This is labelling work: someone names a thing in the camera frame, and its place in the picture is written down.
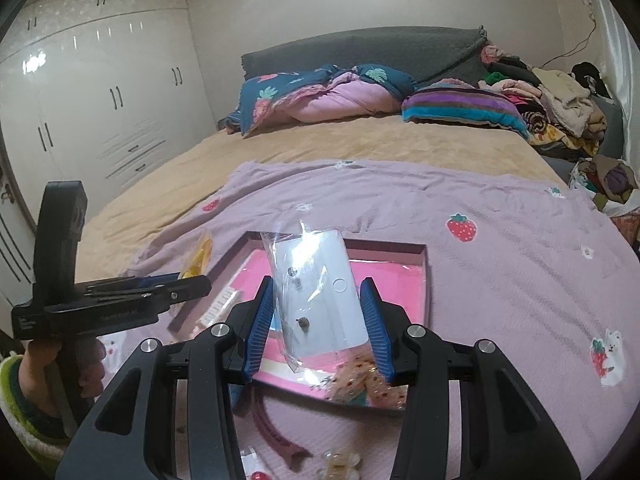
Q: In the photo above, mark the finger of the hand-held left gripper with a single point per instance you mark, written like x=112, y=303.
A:
x=190, y=288
x=155, y=280

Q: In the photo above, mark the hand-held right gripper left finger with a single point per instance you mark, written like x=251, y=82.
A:
x=260, y=330

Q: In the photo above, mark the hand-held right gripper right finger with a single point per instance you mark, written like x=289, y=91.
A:
x=375, y=330

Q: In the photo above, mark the clear earring packet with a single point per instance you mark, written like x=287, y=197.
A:
x=320, y=310

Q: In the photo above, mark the brown cardboard box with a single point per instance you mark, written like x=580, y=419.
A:
x=390, y=252

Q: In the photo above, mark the dark red hair claw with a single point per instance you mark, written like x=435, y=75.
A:
x=272, y=430

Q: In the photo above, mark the red strawberry hair clip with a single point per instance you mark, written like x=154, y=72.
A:
x=257, y=475

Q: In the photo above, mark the person's left hand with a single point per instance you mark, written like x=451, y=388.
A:
x=92, y=365

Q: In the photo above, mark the white hair clip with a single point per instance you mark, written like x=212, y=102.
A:
x=217, y=310

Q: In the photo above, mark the floral patterned packet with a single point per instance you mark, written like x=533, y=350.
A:
x=360, y=380

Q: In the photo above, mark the purple printed blanket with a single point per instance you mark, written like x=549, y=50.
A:
x=500, y=285

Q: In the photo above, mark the white wardrobe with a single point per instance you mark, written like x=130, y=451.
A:
x=100, y=110

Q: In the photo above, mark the beige bedsheet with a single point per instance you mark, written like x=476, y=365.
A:
x=300, y=140

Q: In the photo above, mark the dark blue strawberry quilt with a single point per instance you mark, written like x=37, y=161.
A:
x=325, y=105

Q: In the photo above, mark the striped pillow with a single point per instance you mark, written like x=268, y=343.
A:
x=460, y=105

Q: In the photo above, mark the bag of clothes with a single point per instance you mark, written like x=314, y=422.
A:
x=607, y=180

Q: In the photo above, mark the grey headboard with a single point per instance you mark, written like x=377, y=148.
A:
x=400, y=50

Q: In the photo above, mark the pile of clothes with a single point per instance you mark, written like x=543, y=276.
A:
x=555, y=100

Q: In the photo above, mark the white curtain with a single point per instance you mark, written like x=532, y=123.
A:
x=617, y=70

